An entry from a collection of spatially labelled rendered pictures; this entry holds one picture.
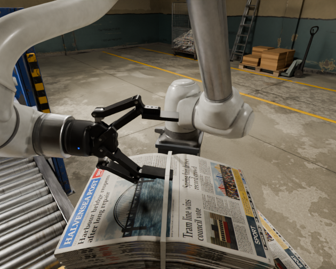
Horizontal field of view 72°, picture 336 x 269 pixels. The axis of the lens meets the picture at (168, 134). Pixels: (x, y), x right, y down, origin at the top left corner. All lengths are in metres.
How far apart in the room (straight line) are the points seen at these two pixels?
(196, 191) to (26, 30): 0.44
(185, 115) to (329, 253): 1.60
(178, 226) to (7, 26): 0.43
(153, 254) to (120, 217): 0.10
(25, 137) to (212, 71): 0.54
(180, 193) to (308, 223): 1.88
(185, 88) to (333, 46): 6.50
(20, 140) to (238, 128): 0.68
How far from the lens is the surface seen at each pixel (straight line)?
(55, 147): 0.49
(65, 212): 1.11
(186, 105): 0.97
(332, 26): 7.33
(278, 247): 0.96
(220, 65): 0.76
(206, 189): 0.57
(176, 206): 0.51
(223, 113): 0.86
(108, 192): 0.59
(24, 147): 0.52
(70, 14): 0.53
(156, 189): 0.55
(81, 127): 0.48
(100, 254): 0.51
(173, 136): 1.06
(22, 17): 0.47
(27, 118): 0.51
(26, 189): 1.32
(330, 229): 2.39
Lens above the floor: 1.55
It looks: 29 degrees down
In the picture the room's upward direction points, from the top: straight up
